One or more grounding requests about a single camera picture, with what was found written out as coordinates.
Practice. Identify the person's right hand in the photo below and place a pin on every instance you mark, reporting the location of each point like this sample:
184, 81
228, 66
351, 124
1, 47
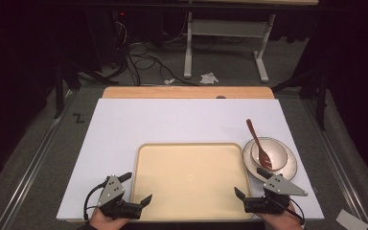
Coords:
281, 220

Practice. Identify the white paper sheet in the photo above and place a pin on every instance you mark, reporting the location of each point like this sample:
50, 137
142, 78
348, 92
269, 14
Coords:
351, 220

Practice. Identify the reddish brown wooden spoon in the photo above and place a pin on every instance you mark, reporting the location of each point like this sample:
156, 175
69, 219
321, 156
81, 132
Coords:
259, 147

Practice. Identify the metal floor rail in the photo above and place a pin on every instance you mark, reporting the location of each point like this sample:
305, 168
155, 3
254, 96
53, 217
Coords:
338, 153
28, 179

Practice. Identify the black metal stand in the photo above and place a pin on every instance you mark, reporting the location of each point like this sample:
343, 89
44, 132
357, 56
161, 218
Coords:
321, 96
59, 86

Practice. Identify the white metal desk frame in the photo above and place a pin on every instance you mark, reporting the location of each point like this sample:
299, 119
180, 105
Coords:
226, 28

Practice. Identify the small crumpled white paper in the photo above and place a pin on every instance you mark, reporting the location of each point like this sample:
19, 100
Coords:
169, 81

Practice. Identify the white ceramic plate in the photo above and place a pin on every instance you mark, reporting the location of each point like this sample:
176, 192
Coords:
289, 166

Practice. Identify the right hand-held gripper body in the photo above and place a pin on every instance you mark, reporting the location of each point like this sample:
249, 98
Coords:
279, 188

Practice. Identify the person's left hand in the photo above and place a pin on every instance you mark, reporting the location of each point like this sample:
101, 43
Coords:
103, 222

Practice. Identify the cream plastic tray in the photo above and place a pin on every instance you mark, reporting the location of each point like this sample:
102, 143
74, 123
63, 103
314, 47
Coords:
191, 182

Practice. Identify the white ceramic bowl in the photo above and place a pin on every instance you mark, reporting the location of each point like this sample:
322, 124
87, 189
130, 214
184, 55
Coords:
276, 153

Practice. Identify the white table cover sheet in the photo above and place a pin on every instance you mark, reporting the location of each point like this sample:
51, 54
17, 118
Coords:
159, 121

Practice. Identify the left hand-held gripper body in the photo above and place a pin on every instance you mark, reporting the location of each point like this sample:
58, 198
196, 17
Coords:
110, 191

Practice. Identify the large crumpled white paper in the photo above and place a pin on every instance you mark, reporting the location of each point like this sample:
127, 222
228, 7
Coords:
209, 78

